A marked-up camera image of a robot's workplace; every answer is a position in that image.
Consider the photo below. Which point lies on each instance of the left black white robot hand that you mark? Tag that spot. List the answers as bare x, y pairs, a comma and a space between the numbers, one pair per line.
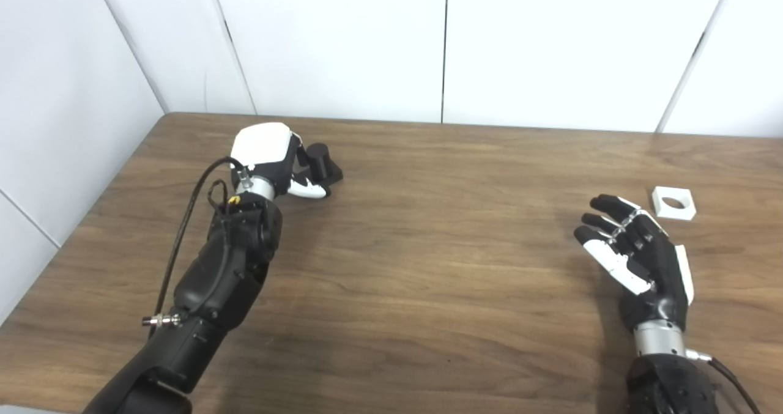
263, 148

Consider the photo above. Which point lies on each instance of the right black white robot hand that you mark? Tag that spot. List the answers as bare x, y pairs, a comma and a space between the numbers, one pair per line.
657, 267

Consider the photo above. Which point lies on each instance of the white square piece with hole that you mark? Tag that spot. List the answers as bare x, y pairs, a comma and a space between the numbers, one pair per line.
659, 210

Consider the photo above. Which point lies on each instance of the black peg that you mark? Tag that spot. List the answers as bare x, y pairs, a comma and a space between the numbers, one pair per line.
321, 160

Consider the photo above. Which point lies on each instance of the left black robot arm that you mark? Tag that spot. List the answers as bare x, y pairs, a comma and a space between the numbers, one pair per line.
214, 279

